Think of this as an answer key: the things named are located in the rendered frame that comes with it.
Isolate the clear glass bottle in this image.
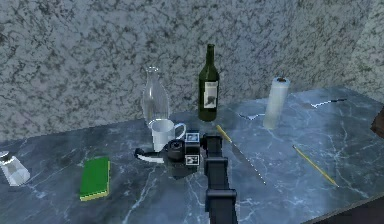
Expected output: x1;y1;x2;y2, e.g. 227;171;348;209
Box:
141;66;171;128

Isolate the white mug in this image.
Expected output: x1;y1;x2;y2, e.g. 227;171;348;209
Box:
150;118;187;153

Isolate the yellow-handled knife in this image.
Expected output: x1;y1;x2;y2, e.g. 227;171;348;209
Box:
215;124;267;185

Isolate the silver fork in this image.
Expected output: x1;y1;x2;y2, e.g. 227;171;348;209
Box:
310;97;348;109

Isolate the green and yellow sponge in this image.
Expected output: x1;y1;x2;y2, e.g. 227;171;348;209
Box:
78;156;111;202

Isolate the green wine bottle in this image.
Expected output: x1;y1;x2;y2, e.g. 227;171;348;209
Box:
197;43;221;123

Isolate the brown object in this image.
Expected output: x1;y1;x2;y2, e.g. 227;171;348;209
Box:
370;105;384;140

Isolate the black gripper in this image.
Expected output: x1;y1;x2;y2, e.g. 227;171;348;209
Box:
134;139;201;180

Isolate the glass salt shaker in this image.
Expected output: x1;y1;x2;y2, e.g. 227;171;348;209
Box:
0;150;31;187

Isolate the white paper towel roll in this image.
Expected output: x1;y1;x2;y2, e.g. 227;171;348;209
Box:
262;76;291;131

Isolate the yellow pencil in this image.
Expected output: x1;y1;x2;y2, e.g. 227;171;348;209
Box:
292;144;340;188

